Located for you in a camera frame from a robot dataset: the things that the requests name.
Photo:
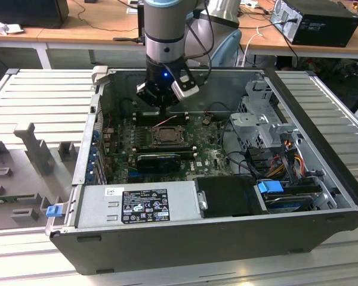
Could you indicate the blue case latch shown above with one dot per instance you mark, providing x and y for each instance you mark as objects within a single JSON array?
[{"x": 53, "y": 211}]

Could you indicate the grey metal drive cage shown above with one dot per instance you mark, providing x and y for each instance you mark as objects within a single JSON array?
[{"x": 247, "y": 122}]

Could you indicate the blue disk carrier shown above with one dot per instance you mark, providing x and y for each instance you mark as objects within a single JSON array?
[{"x": 270, "y": 188}]

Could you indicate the grey power supply unit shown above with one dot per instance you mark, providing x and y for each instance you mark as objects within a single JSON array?
[{"x": 92, "y": 208}]

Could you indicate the black CPU socket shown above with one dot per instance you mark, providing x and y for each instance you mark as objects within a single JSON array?
[{"x": 152, "y": 143}]

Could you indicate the black RAM slot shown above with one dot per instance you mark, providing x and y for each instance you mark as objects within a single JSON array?
[
  {"x": 164, "y": 147},
  {"x": 143, "y": 122},
  {"x": 164, "y": 151},
  {"x": 180, "y": 116}
]

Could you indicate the black cylinder board part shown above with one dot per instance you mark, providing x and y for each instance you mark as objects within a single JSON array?
[{"x": 126, "y": 107}]

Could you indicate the black desktop computer tower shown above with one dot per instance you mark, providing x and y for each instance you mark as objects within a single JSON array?
[{"x": 325, "y": 26}]

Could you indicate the black graphics card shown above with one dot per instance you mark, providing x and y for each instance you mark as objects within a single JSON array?
[{"x": 158, "y": 162}]

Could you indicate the small black box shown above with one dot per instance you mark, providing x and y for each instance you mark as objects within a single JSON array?
[{"x": 140, "y": 21}]

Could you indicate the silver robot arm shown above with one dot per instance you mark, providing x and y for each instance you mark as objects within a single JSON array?
[{"x": 164, "y": 29}]

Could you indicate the silver square CPU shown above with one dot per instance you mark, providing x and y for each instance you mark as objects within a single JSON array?
[{"x": 168, "y": 135}]

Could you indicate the black hard disk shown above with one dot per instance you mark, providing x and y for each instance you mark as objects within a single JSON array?
[{"x": 286, "y": 204}]

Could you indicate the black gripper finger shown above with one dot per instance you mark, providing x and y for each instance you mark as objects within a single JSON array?
[
  {"x": 167, "y": 96},
  {"x": 147, "y": 93}
]

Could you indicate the green motherboard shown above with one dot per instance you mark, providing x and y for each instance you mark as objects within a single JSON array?
[{"x": 209, "y": 155}]

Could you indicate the large black monitor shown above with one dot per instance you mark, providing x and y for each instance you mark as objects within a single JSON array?
[{"x": 27, "y": 12}]

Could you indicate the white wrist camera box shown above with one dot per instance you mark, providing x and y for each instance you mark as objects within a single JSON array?
[{"x": 186, "y": 89}]

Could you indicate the green circuit board strip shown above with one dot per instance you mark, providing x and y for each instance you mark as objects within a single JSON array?
[{"x": 9, "y": 199}]

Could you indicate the wooden desk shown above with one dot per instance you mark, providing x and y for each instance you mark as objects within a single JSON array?
[{"x": 107, "y": 35}]

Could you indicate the coin cell battery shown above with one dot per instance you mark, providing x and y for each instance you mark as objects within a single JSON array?
[{"x": 206, "y": 120}]

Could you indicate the black open PC case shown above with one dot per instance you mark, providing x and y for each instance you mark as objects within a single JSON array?
[{"x": 167, "y": 247}]

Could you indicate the thin metal locking lever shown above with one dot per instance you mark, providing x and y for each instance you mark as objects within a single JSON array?
[
  {"x": 182, "y": 128},
  {"x": 167, "y": 120}
]

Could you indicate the crumpled white paper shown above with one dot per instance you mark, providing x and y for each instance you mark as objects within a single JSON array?
[{"x": 3, "y": 28}]

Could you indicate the grey parts rack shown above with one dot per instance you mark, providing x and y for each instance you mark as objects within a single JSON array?
[{"x": 24, "y": 167}]

